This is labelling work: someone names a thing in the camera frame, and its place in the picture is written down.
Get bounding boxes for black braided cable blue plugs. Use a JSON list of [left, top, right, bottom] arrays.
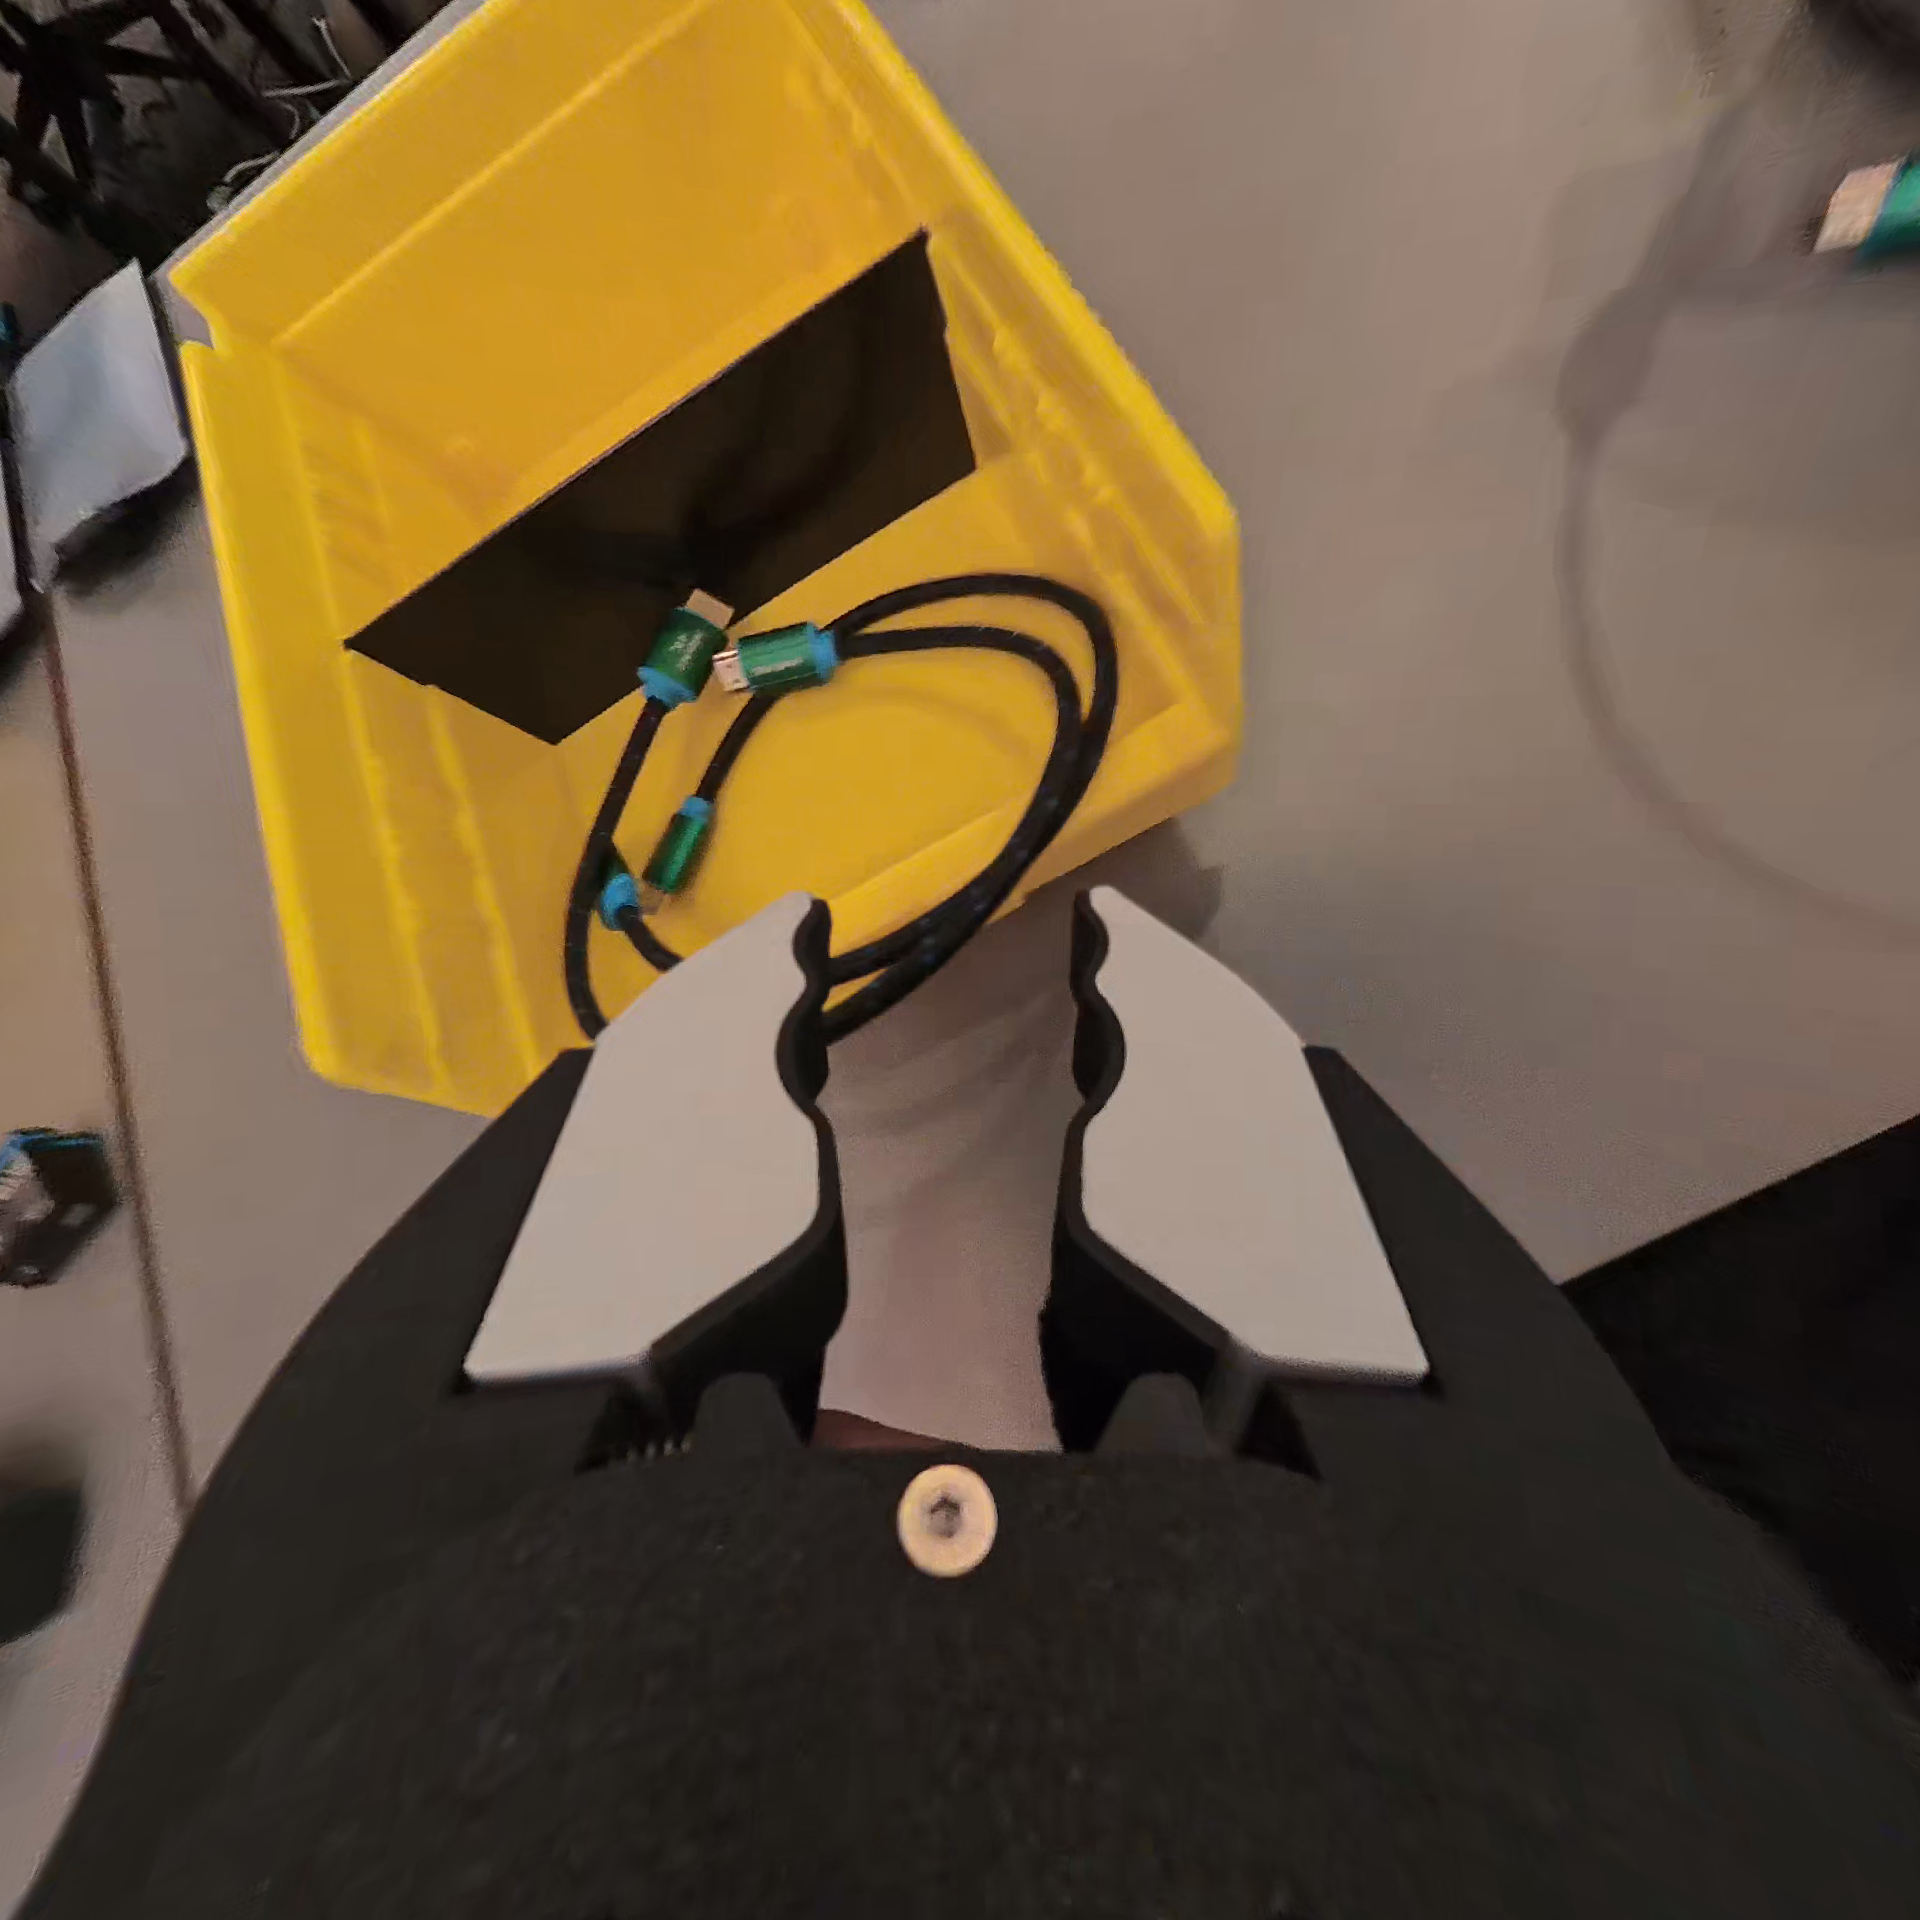
[[568, 573, 1126, 1048]]

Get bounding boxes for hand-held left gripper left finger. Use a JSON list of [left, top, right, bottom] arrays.
[[459, 890, 850, 1470]]

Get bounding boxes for black bin divider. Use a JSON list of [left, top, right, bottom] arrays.
[[343, 225, 978, 748]]

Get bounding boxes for yellow storage bin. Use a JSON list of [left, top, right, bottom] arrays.
[[166, 0, 1248, 1118]]

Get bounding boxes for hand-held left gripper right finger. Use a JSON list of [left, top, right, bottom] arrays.
[[1039, 884, 1431, 1456]]

